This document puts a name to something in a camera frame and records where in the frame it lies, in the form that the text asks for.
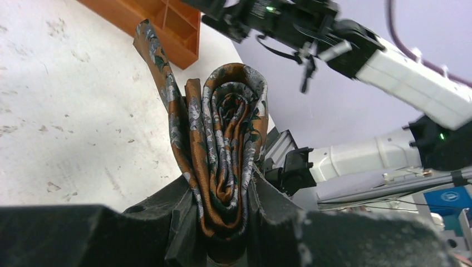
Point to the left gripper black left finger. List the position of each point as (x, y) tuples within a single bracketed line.
[(159, 231)]

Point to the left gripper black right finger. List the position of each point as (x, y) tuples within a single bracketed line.
[(283, 234)]

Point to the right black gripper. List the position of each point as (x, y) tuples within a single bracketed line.
[(292, 23)]

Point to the orange floral necktie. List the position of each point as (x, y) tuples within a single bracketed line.
[(218, 130)]

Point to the orange wooden compartment tray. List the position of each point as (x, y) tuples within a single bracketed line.
[(176, 24)]

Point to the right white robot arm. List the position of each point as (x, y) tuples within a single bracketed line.
[(336, 110)]

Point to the aluminium frame rail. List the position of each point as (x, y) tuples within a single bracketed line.
[(296, 171)]

